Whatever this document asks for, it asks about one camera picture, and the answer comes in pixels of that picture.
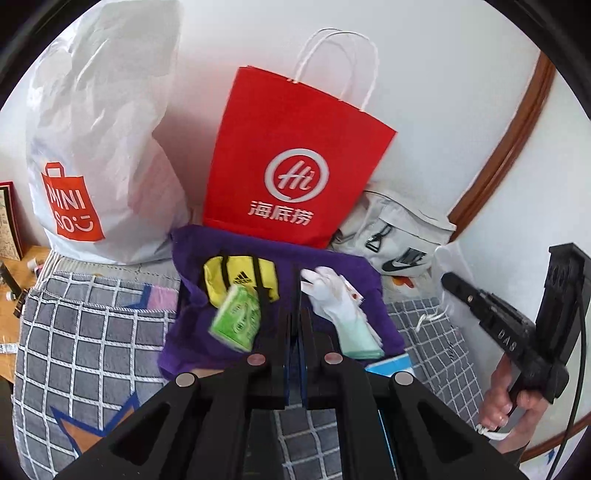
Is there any green tissue pack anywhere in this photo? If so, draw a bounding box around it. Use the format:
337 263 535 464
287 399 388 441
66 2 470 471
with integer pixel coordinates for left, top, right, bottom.
209 284 263 354

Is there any grey plaid star blanket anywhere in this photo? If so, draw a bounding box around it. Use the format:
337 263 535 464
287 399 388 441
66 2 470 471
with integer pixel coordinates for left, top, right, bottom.
11 256 485 480

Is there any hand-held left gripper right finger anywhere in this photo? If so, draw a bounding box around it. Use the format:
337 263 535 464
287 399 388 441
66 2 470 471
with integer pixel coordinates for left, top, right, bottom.
299 305 527 480

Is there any clear plastic bag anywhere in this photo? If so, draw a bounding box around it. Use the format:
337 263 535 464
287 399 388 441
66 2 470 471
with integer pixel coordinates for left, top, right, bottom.
416 244 465 334

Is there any yellow and black pouch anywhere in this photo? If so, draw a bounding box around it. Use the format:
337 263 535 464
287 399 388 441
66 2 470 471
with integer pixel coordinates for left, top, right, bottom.
203 255 280 308

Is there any wooden side table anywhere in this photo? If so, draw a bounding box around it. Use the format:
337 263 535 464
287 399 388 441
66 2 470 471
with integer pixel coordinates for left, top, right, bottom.
0 244 52 384

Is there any grey drawstring bag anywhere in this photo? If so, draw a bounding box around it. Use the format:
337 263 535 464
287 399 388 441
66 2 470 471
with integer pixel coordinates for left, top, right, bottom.
332 189 458 277

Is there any black cable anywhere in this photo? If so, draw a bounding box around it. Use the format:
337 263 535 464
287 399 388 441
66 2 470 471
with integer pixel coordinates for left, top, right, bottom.
546 277 585 480

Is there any purple towel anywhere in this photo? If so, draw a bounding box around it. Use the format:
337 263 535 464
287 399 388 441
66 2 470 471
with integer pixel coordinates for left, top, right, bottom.
158 224 406 379

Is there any person's right hand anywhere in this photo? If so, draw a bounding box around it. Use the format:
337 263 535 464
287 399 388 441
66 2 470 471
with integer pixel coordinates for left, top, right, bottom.
480 355 549 455

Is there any white glove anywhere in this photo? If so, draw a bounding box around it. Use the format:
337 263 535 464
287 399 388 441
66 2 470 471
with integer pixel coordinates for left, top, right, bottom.
300 266 385 360

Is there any blue wet wipes pack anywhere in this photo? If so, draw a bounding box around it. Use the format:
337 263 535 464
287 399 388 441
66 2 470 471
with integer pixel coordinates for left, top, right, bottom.
365 354 415 377

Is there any white plastic shopping bag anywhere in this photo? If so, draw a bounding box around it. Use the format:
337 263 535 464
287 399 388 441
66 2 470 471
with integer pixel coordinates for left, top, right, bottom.
25 0 192 266

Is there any brown wooden door frame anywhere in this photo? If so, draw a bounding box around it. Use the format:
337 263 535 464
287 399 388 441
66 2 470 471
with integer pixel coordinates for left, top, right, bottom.
448 51 557 243

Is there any red paper bag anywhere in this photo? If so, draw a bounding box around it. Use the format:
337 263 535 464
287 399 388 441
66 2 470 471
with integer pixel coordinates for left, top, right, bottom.
202 28 398 250

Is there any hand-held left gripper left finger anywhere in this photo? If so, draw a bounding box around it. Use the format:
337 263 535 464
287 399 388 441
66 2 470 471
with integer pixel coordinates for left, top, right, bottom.
53 265 301 480

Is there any red-edged book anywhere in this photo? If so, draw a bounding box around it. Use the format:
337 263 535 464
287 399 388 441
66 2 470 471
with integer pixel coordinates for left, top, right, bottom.
0 182 24 261

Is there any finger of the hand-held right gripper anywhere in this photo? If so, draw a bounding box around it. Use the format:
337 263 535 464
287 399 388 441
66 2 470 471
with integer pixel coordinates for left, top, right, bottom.
441 272 491 315

